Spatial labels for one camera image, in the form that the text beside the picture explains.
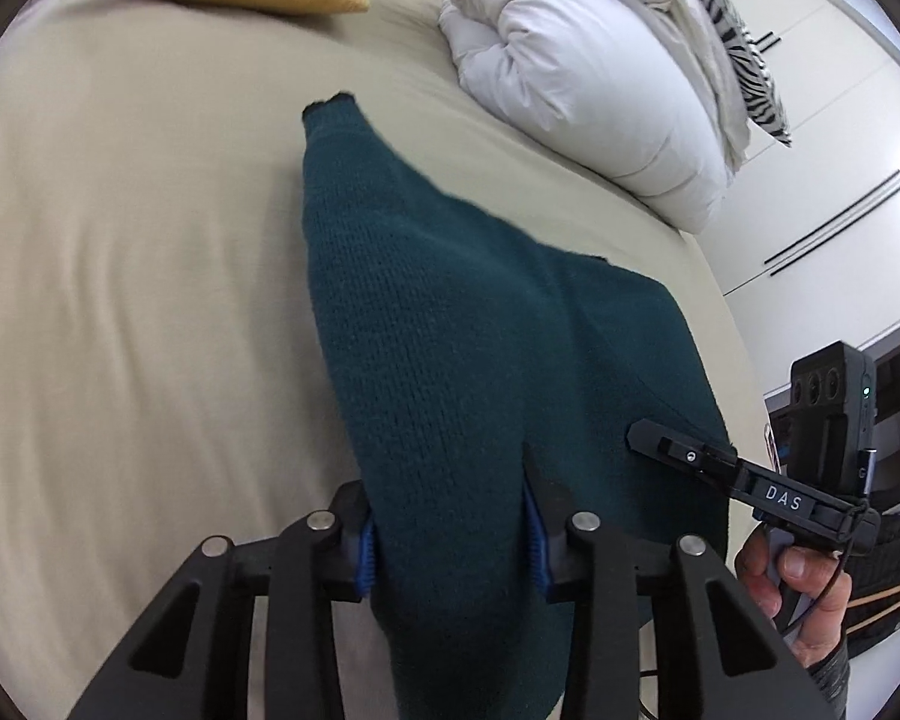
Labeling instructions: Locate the dark teal knit sweater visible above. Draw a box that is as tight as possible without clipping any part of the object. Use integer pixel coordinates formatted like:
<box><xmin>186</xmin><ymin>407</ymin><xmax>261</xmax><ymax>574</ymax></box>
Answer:
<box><xmin>304</xmin><ymin>94</ymin><xmax>728</xmax><ymax>718</ymax></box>

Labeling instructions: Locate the black jacket sleeve forearm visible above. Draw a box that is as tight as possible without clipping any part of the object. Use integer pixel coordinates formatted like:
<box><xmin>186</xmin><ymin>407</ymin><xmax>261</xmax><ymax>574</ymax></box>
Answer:
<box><xmin>806</xmin><ymin>639</ymin><xmax>850</xmax><ymax>720</ymax></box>

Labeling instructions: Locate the person's right hand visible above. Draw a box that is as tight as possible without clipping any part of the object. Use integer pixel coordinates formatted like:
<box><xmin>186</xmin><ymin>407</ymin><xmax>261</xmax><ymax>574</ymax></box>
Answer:
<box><xmin>733</xmin><ymin>523</ymin><xmax>857</xmax><ymax>670</ymax></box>

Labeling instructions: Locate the beige bed sheet mattress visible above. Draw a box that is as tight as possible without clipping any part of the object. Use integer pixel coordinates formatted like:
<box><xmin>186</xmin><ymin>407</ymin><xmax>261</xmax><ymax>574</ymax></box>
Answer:
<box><xmin>0</xmin><ymin>0</ymin><xmax>767</xmax><ymax>718</ymax></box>

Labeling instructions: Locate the zebra striped pillow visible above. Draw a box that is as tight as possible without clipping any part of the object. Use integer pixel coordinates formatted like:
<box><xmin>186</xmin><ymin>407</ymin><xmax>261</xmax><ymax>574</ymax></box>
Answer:
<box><xmin>699</xmin><ymin>0</ymin><xmax>792</xmax><ymax>146</ymax></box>

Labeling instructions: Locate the white folded duvet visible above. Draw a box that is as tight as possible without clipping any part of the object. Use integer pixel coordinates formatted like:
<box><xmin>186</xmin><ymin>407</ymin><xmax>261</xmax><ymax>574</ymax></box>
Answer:
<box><xmin>439</xmin><ymin>0</ymin><xmax>749</xmax><ymax>234</ymax></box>

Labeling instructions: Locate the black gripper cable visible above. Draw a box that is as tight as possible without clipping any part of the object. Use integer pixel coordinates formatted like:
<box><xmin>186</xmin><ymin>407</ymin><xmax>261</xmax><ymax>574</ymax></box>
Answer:
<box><xmin>629</xmin><ymin>553</ymin><xmax>854</xmax><ymax>720</ymax></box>

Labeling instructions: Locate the white wardrobe with black handles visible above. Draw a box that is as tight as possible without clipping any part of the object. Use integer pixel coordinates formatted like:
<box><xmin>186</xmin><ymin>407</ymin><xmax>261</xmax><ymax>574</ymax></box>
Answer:
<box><xmin>699</xmin><ymin>0</ymin><xmax>900</xmax><ymax>397</ymax></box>

